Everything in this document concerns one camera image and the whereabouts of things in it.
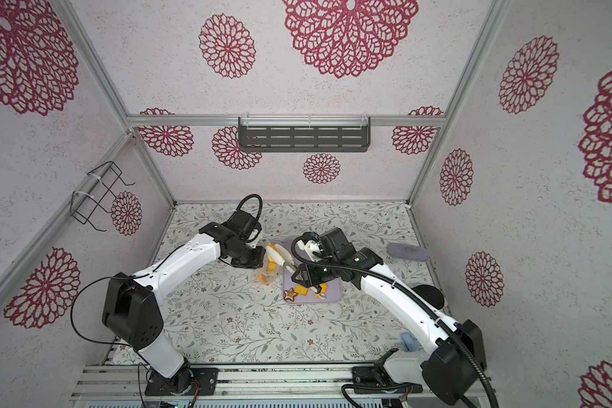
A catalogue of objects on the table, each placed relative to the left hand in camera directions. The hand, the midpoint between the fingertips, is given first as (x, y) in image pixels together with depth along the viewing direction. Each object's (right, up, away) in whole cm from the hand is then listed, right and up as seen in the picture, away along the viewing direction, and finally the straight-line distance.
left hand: (262, 265), depth 85 cm
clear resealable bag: (+3, -2, -1) cm, 3 cm away
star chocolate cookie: (+9, -11, +5) cm, 15 cm away
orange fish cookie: (+20, -4, -16) cm, 25 cm away
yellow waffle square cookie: (+13, -10, +7) cm, 18 cm away
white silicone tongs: (+6, +5, -9) cm, 12 cm away
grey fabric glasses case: (+55, +3, +15) cm, 57 cm away
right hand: (+12, -1, -11) cm, 16 cm away
